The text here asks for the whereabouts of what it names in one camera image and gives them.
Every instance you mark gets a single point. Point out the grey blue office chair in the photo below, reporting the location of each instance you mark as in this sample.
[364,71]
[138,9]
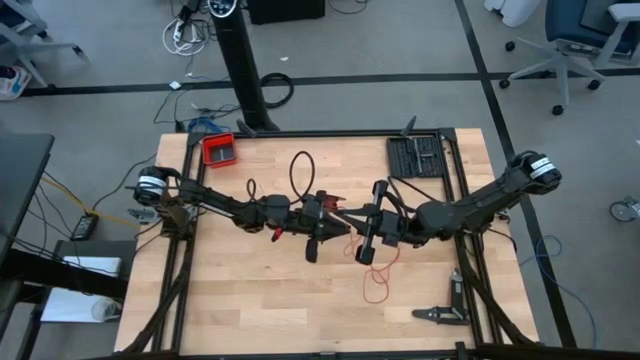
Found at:
[565,25]

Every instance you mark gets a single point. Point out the black computer case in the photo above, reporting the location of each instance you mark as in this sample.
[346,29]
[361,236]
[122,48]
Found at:
[285,12]

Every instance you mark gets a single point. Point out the black aluminium table frame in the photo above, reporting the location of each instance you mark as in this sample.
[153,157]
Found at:
[325,134]

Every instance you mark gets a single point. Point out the black bit set case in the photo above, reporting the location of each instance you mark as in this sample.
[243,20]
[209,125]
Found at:
[400,160]

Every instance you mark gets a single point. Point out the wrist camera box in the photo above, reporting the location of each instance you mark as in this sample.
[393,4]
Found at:
[395,227]
[311,210]

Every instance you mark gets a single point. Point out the black pliers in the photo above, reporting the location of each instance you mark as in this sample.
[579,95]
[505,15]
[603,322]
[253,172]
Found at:
[440,316]

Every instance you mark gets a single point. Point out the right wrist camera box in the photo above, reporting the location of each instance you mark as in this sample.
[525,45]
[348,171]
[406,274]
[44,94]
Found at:
[395,227]

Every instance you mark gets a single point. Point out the black utility knife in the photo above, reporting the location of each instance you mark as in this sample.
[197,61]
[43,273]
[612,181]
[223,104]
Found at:
[457,290]

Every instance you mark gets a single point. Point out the clear plastic cup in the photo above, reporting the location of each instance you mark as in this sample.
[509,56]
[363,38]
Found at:
[105,310]

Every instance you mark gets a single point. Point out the dark desk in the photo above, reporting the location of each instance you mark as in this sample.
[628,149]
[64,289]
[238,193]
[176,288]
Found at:
[20,175]

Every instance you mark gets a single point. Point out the white flat box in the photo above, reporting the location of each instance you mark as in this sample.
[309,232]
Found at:
[92,265]

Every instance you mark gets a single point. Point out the small white plug adapter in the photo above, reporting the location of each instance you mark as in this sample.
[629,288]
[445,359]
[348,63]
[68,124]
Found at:
[175,85]

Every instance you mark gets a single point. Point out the red plastic bin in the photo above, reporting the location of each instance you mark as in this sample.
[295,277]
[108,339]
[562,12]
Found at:
[205,150]

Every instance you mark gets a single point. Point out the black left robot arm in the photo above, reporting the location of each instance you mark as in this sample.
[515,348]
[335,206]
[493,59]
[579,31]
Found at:
[215,200]

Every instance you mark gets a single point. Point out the grey chair base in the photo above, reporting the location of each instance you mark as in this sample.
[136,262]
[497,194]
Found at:
[30,47]

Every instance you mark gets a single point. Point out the white paper sheet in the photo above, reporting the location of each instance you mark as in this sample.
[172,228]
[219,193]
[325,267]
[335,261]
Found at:
[60,305]

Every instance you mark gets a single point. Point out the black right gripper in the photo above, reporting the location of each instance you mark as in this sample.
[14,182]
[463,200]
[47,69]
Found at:
[369,250]

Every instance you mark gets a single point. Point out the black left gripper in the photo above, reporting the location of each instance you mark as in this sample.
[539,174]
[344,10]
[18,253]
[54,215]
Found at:
[313,250]

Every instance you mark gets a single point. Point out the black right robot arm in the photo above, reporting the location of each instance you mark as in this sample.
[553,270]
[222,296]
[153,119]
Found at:
[475,207]

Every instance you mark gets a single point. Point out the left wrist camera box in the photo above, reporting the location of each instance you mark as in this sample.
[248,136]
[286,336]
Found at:
[311,210]

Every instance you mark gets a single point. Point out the grey caster wheel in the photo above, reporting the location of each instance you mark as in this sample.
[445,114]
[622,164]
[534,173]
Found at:
[622,210]

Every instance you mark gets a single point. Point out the white shoe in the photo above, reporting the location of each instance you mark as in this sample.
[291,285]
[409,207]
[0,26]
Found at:
[12,82]

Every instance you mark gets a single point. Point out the black power adapter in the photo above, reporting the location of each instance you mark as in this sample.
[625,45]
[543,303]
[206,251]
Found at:
[84,227]

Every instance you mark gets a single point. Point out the white trash bin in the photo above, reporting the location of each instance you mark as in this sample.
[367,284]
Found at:
[515,12]

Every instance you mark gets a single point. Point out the black low shelf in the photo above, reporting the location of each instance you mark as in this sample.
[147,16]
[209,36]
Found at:
[30,270]

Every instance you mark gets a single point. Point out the white power strip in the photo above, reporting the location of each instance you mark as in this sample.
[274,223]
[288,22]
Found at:
[177,32]

